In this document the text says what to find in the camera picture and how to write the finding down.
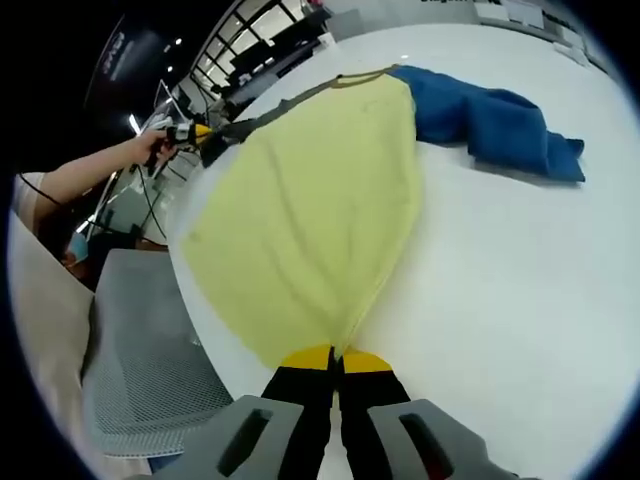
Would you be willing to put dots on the blue folded cloth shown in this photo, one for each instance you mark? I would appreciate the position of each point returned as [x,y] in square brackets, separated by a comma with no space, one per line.
[500,125]

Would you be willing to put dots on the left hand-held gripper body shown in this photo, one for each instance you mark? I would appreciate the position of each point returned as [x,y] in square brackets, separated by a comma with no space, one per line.
[175,131]

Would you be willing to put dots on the grey mesh chair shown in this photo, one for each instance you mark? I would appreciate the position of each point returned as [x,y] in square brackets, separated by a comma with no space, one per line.
[150,350]

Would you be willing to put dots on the dark hanging banner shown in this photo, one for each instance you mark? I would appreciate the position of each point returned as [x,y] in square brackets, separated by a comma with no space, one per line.
[125,55]

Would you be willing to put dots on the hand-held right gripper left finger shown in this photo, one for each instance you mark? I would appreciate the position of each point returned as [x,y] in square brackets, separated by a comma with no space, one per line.
[295,400]

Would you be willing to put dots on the person's beige clothing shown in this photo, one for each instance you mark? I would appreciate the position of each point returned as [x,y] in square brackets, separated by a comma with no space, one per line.
[45,325]

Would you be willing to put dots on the person's left hand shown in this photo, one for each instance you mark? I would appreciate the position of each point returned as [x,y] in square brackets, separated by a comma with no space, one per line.
[147,145]

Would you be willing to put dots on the yellow garment with dark sleeves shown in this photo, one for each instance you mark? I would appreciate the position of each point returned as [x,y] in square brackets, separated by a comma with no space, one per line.
[310,200]

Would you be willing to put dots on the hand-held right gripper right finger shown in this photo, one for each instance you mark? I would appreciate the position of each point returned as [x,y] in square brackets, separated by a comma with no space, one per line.
[370,400]

